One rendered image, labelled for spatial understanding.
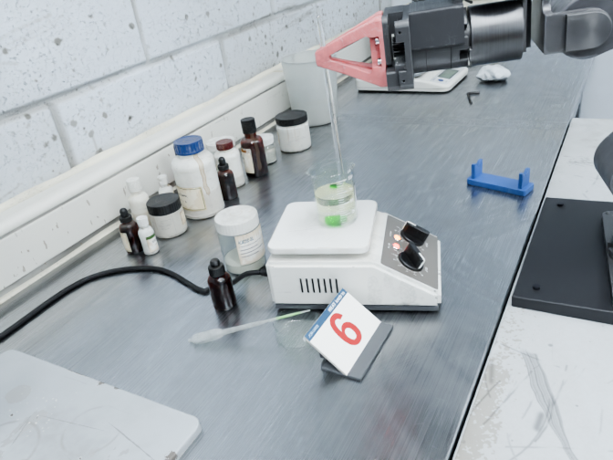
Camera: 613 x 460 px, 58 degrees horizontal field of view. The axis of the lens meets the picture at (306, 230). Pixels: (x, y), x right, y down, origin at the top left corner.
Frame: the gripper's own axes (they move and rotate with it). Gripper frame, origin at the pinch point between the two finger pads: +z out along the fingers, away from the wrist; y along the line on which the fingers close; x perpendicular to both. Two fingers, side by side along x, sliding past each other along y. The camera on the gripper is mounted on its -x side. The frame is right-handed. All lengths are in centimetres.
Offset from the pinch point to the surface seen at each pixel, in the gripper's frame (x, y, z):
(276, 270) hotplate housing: 21.9, 7.0, 8.1
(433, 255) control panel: 25.4, -0.1, -9.8
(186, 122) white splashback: 16, -39, 35
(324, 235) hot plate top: 19.4, 3.9, 2.5
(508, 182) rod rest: 28.2, -24.7, -22.0
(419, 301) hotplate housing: 26.8, 7.5, -7.8
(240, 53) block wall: 10, -65, 30
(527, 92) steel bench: 30, -76, -33
